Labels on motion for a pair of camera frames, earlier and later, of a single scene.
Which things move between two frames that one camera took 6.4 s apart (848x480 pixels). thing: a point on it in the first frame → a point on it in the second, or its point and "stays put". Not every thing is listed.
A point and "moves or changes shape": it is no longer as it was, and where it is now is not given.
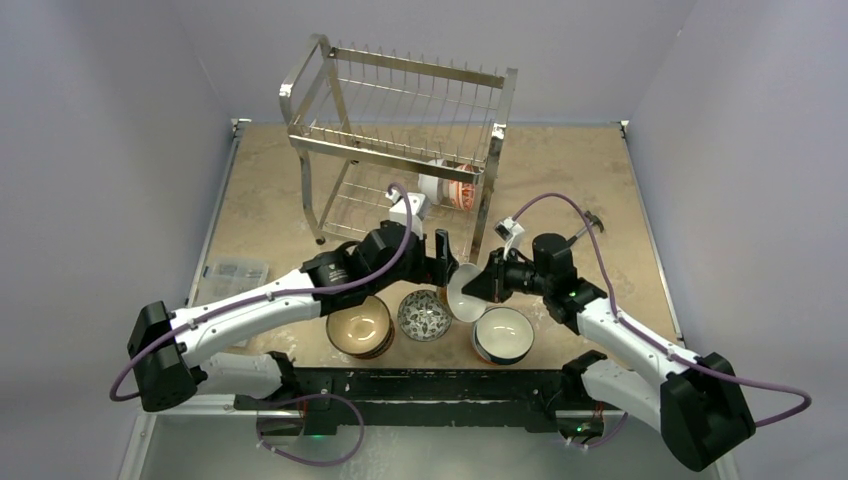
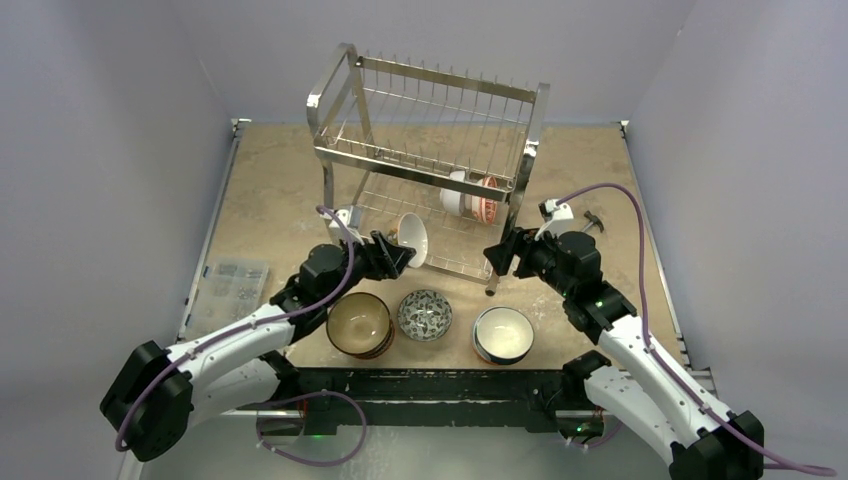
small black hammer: x=592 y=220 stays put
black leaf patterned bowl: x=424 y=315 stays put
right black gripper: x=500 y=277 → x=517 y=250
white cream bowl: x=464 y=306 moves or changes shape
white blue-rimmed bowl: x=503 y=335 stays put
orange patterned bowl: x=462 y=193 → x=488 y=205
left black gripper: x=434 y=271 → x=387 y=262
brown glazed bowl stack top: x=365 y=332 stays put
